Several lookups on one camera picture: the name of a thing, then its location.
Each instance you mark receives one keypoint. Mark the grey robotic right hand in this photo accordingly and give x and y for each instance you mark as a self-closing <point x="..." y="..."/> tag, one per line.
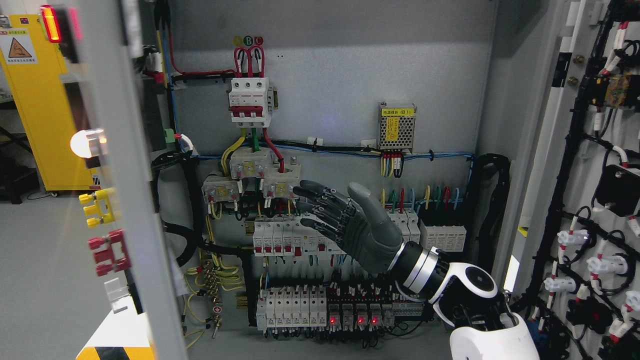
<point x="357" y="223"/>

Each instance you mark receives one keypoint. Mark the grey cabinet door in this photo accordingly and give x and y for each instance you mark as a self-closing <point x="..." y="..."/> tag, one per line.
<point x="562" y="104"/>
<point x="107" y="36"/>

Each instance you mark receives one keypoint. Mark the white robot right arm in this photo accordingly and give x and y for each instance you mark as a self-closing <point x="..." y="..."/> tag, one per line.
<point x="466" y="298"/>

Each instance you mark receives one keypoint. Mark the white breaker row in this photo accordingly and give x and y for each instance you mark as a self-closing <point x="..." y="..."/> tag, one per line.
<point x="286" y="236"/>
<point x="292" y="308"/>

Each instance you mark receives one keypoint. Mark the lower relay terminal row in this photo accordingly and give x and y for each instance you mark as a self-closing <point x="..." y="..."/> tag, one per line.
<point x="365" y="304"/>

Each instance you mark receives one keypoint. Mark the black white surge protector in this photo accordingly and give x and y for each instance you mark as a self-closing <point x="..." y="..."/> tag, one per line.
<point x="442" y="228"/>

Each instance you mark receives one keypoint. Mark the clear current transformers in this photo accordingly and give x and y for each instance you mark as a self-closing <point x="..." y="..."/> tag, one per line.
<point x="252" y="171"/>

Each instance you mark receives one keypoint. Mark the metal mesh power supply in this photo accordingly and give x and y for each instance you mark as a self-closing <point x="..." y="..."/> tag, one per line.
<point x="396" y="126"/>

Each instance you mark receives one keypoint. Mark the lower white breaker row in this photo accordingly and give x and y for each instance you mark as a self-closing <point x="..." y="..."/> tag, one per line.
<point x="292" y="308"/>

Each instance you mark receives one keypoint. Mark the brass ground bar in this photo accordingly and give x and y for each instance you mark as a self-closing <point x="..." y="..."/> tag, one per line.
<point x="210" y="285"/>

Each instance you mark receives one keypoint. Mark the red white main breaker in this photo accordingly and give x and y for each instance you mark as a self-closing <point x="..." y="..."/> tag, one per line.
<point x="251" y="102"/>

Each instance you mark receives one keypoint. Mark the red terminal connector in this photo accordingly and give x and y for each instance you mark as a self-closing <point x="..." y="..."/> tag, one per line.
<point x="110" y="252"/>

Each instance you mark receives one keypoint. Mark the yellow terminal connector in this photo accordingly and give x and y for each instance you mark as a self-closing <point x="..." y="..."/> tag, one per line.
<point x="97" y="207"/>

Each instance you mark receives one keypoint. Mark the white lit indicator lamp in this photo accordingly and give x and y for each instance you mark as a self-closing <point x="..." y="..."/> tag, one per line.
<point x="89" y="143"/>

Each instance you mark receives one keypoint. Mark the yellow safety cabinet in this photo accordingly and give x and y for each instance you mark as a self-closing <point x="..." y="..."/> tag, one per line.
<point x="33" y="66"/>

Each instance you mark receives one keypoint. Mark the red indicator lamp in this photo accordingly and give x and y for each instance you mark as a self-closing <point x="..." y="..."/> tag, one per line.
<point x="50" y="23"/>

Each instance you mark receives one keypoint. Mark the white DIN rail sockets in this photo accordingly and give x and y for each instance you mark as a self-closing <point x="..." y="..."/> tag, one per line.
<point x="408" y="222"/>

